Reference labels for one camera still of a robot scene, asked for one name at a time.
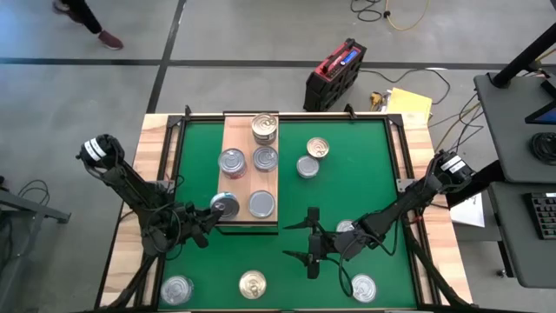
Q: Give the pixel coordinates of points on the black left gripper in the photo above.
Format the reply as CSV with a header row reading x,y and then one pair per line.
x,y
195,219

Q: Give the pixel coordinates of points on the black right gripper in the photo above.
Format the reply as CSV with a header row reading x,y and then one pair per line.
x,y
321,245

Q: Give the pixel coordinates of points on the teal label tuna can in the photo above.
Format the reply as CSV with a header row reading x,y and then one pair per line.
x,y
344,225
228,203

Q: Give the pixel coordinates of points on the red label can silver lid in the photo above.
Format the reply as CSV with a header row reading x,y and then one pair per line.
x,y
232,161
236,176

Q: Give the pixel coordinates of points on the plain grey lid can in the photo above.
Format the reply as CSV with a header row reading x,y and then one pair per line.
x,y
307,167

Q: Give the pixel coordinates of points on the green label can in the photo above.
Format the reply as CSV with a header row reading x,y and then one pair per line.
x,y
265,158

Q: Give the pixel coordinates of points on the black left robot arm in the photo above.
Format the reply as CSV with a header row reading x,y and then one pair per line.
x,y
134,191

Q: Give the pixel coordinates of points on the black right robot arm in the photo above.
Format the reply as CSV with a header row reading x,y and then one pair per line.
x,y
408,200

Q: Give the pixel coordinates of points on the green table mat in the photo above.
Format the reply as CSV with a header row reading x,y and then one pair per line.
x,y
260,256

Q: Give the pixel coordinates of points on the blue white label can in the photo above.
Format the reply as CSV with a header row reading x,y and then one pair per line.
x,y
178,289

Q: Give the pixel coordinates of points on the wooden board tray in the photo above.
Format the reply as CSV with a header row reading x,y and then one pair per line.
x,y
236,130

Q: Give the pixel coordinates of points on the yellow plug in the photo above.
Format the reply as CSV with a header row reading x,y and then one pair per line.
x,y
375,101

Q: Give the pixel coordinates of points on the red black tool case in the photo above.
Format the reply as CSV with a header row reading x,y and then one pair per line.
x,y
332,82

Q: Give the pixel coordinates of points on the white paper sheet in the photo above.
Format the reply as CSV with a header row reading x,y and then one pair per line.
x,y
471,213

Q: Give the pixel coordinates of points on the yellow paper pad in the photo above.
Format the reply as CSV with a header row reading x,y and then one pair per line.
x,y
408,104

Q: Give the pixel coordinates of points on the grey metal stand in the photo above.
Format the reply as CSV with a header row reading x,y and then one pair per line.
x,y
30,208

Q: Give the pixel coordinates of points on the grey desk top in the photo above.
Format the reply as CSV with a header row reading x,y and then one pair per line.
x,y
508,130
517,252

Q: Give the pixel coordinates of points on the person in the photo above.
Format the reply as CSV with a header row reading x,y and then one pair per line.
x,y
84,15

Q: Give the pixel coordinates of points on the black keyboard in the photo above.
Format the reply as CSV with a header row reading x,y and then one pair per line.
x,y
543,215

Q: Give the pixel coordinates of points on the tablet screen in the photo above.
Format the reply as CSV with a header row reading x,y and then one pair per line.
x,y
545,115

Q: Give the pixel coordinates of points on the black pole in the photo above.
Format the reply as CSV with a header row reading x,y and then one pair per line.
x,y
525,56

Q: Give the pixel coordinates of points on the black aluminium table frame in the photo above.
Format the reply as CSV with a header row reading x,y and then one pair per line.
x,y
304,117

